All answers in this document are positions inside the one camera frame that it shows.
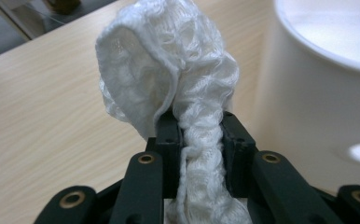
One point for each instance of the white knitted cloth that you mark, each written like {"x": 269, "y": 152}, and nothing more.
{"x": 175, "y": 68}

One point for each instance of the dark brown block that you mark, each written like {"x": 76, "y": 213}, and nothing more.
{"x": 63, "y": 4}

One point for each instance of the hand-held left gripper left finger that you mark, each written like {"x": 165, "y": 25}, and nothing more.
{"x": 168, "y": 146}

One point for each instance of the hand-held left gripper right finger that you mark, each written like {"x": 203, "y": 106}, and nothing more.
{"x": 238, "y": 149}

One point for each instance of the white plastic bin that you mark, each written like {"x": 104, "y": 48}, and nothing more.
{"x": 308, "y": 109}

